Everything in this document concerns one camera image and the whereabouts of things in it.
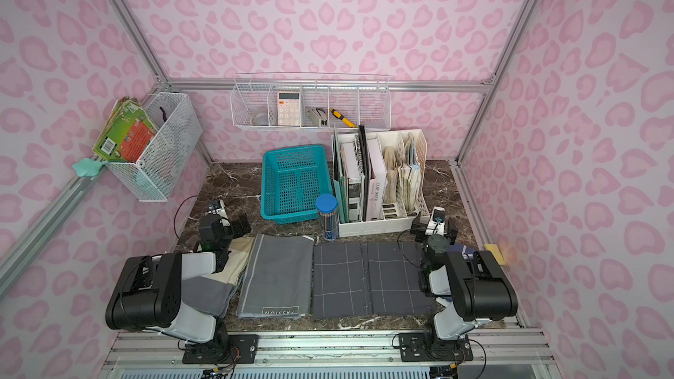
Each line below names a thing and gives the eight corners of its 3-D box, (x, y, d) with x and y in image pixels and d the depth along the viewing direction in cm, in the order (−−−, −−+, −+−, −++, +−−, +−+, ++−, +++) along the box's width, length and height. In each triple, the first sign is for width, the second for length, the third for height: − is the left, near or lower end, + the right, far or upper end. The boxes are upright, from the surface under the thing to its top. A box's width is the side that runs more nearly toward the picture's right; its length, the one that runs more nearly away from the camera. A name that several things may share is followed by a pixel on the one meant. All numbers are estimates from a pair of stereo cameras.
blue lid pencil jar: (320, 240, 96) (315, 211, 81) (321, 225, 100) (316, 194, 85) (338, 240, 95) (335, 210, 81) (338, 225, 100) (336, 194, 85)
